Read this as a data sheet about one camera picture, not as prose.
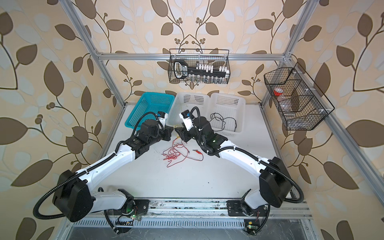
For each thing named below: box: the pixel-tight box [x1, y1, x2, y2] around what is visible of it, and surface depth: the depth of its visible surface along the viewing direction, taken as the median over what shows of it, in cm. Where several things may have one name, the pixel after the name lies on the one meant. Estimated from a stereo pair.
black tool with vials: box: [174, 59, 230, 79], surface depth 84 cm
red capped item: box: [273, 87, 284, 97], surface depth 84 cm
